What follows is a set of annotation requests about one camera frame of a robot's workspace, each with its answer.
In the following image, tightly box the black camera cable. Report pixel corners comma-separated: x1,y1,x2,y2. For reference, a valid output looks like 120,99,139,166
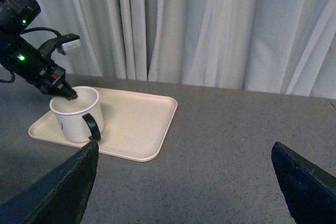
19,27,61,37

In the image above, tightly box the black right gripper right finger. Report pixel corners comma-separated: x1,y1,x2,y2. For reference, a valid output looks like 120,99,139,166
271,142,335,223

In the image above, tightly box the white smiley mug black handle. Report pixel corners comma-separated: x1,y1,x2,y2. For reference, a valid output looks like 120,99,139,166
49,86,104,143

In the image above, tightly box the grey curtain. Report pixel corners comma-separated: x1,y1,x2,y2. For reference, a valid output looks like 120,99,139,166
34,0,335,99

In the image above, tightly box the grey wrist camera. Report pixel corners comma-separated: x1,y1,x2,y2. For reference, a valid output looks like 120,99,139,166
57,39,81,55

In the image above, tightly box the beige rectangular tray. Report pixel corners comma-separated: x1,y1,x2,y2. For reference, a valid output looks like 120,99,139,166
28,86,178,163

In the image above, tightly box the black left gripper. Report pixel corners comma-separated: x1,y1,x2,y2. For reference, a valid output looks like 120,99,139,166
33,62,78,100

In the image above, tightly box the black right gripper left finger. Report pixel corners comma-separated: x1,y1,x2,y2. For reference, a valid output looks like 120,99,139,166
1,140,99,223

